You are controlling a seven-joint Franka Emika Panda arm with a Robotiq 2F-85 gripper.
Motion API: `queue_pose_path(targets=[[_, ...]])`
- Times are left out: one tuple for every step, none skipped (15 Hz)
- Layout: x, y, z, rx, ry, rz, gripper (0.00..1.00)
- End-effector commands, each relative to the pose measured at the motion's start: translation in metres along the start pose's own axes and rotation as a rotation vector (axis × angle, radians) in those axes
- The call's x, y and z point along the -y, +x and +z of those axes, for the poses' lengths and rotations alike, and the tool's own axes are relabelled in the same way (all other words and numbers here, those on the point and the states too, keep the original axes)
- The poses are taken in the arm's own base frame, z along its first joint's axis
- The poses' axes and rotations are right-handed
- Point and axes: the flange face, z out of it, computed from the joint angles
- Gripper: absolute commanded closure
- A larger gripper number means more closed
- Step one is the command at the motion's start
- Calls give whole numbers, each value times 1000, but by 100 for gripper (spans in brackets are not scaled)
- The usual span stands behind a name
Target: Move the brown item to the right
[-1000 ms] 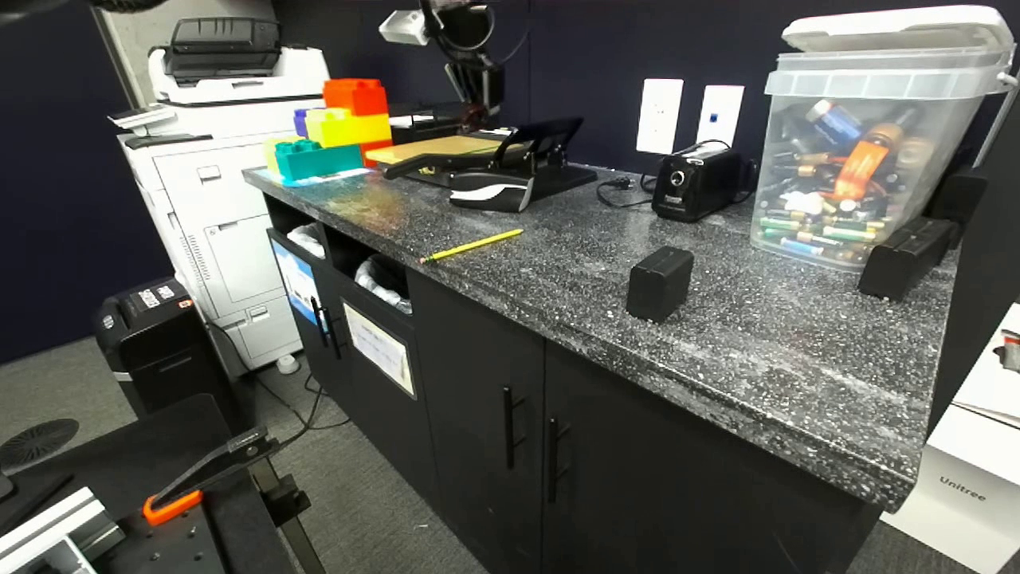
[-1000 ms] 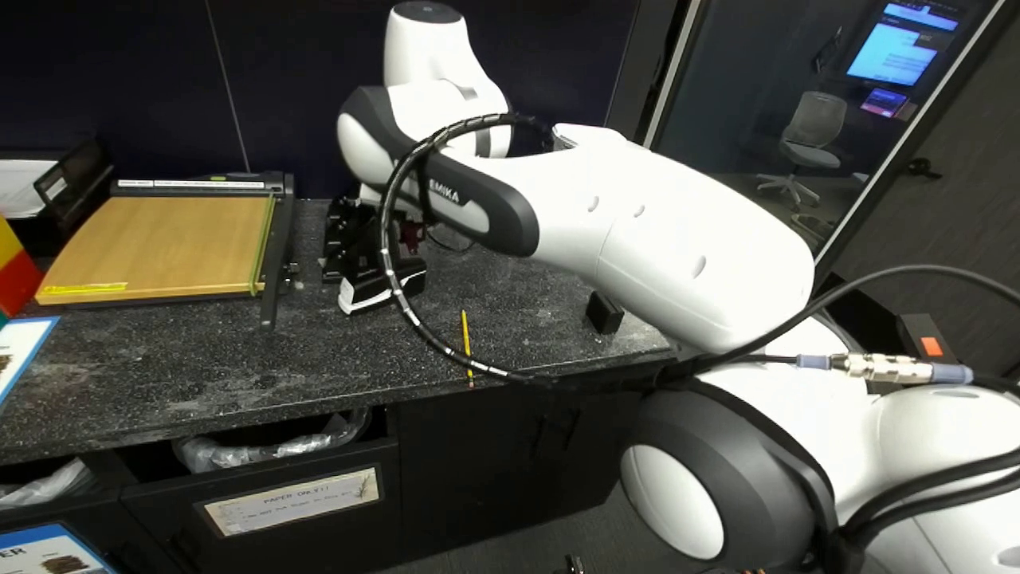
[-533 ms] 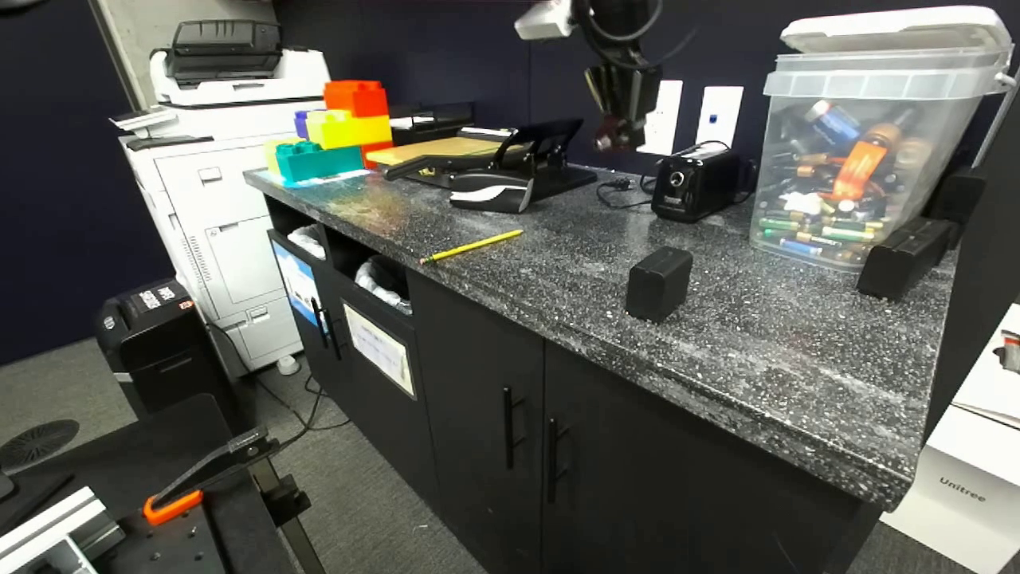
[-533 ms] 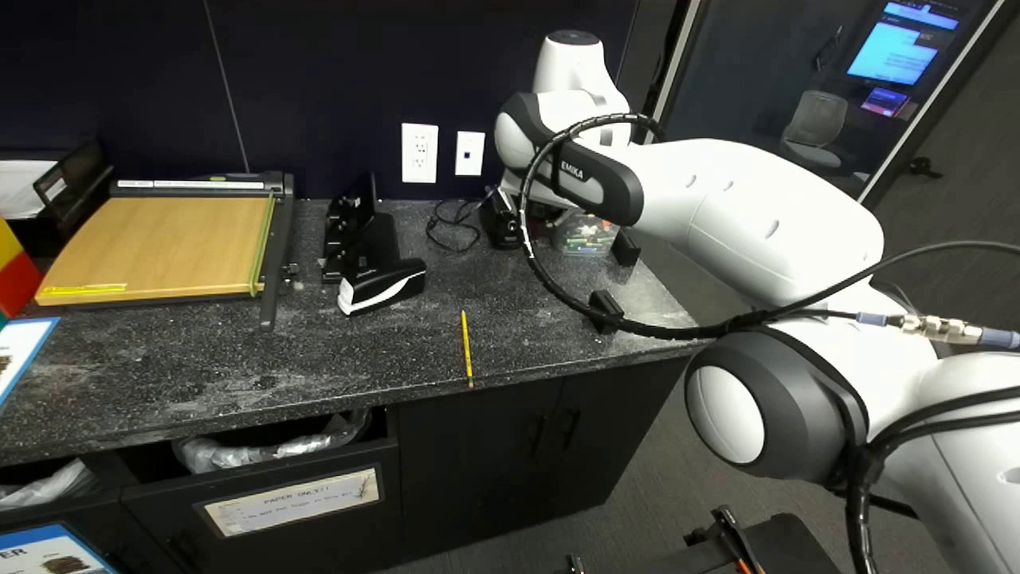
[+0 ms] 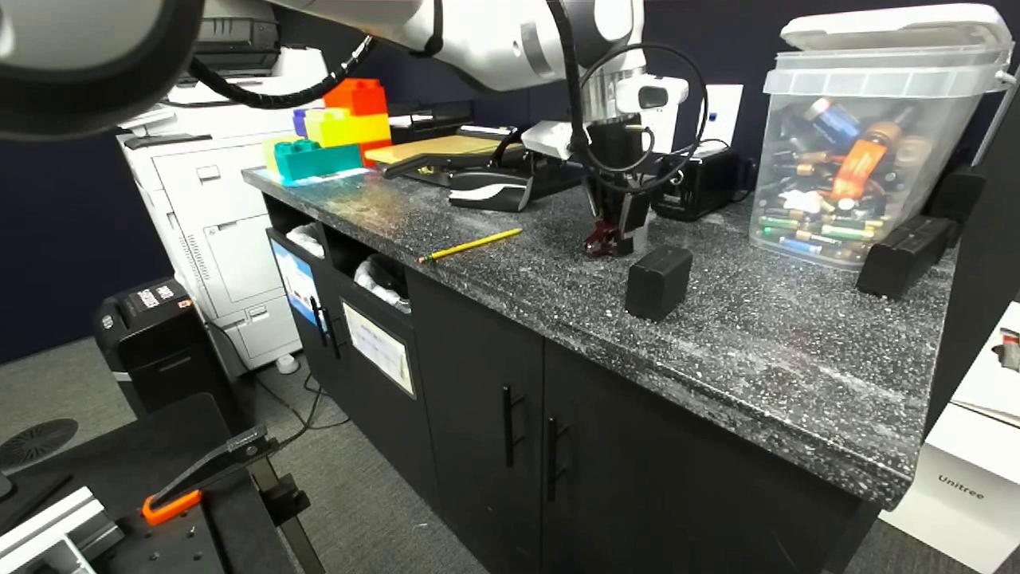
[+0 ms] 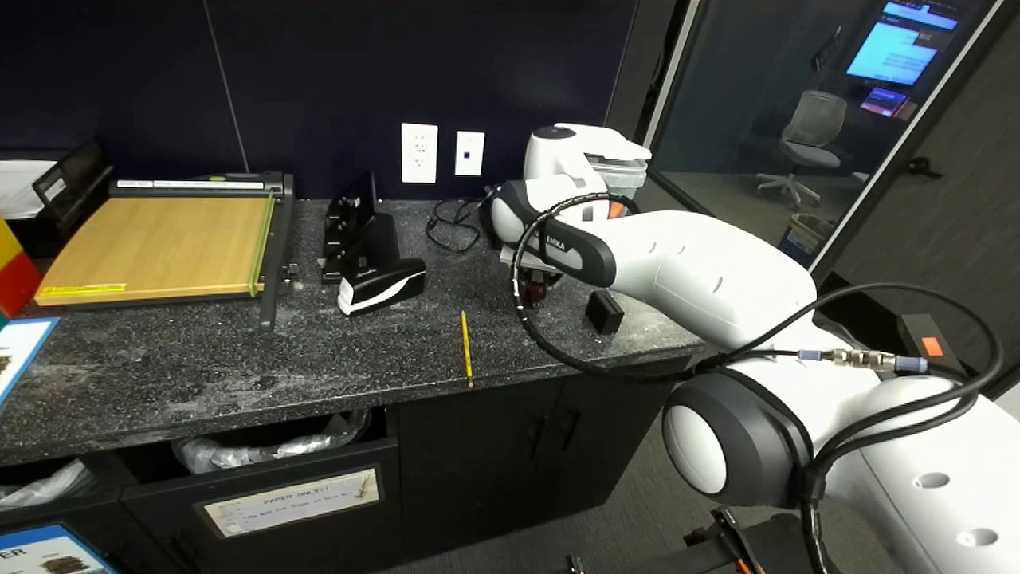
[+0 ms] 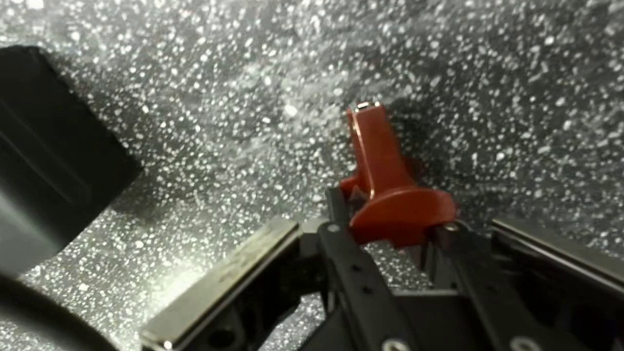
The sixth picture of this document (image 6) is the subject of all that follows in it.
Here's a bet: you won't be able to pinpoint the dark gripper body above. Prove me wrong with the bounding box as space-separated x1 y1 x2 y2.
506 257 568 312

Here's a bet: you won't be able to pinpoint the yellow pencil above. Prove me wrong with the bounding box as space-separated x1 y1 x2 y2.
456 307 478 389

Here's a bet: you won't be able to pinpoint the black counter cabinet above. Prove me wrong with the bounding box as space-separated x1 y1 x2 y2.
0 353 694 574

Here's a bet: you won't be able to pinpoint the blue bin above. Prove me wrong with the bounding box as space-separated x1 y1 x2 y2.
778 213 826 266

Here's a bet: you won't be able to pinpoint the white office chair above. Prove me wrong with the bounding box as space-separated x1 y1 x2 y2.
754 86 852 210

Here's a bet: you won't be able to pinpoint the white drawer label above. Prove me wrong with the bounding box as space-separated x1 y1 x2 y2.
202 465 382 538

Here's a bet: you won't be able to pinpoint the clear trash bag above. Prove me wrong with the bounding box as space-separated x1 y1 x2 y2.
172 407 375 474
0 456 94 513

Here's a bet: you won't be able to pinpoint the wooden paper cutter board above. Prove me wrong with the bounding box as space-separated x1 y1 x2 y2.
28 173 298 332

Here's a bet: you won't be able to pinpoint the small purple screen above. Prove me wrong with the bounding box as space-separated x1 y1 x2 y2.
858 86 916 121

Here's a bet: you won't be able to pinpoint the black box with orange label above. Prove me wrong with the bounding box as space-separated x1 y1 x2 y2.
891 308 969 375

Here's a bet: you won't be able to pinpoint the bright blue monitor screen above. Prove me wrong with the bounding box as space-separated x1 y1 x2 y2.
846 0 965 90

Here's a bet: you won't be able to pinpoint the black paper tray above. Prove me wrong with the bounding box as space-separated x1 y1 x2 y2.
28 133 116 241

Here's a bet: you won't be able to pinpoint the red and yellow object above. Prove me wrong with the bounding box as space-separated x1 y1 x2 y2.
0 216 45 317

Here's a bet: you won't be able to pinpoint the blue bordered paper sheet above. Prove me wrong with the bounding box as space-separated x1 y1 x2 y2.
0 312 60 407

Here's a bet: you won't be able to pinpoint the white paper stack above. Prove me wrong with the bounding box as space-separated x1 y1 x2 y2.
0 155 60 224

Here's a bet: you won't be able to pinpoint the black power cord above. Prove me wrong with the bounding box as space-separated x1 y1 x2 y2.
424 195 493 254

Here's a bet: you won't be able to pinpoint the white wall data plate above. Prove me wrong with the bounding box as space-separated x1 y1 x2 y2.
453 128 489 180

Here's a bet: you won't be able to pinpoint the white wall power outlet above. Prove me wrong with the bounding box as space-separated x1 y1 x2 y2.
399 116 441 187

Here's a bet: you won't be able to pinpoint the black case with orange straps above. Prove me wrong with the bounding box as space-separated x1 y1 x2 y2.
562 502 808 574

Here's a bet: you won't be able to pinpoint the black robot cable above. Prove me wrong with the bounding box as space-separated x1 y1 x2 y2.
506 187 1008 574

